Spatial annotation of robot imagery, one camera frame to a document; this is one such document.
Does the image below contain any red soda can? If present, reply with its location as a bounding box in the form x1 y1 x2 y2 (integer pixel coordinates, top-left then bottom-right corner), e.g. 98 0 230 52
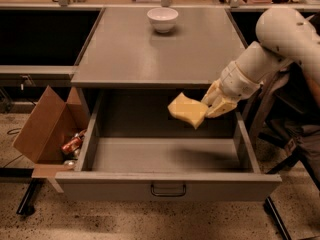
61 135 83 155

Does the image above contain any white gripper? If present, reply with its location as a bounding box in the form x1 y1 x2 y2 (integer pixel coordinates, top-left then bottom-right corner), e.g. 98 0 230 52
201 61 260 118

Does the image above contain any grey open top drawer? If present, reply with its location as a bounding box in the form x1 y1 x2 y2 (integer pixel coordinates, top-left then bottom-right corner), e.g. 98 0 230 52
56 89 281 201

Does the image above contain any brown cardboard box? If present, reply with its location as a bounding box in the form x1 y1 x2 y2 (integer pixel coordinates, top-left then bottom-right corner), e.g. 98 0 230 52
13 86 90 193

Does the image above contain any yellow sponge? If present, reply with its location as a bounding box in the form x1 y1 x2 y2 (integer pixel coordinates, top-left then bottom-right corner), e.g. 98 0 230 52
168 93 208 129

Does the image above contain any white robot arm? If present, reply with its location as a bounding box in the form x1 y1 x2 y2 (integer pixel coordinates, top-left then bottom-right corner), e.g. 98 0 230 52
202 7 320 118

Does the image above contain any grey cabinet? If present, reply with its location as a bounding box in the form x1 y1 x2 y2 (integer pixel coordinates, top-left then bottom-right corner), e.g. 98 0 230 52
70 6 264 125

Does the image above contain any black table leg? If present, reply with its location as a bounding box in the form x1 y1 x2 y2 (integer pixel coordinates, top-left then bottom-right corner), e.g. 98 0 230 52
16 179 43 216

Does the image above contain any black drawer handle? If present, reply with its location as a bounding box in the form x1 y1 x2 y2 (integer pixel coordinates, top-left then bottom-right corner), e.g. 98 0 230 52
150 184 187 198

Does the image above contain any silver can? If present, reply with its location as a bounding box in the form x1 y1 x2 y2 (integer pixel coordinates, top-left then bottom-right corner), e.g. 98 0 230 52
63 160 76 168

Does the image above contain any white ceramic bowl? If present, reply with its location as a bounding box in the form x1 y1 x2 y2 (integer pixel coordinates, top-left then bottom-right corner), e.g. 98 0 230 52
147 7 179 33

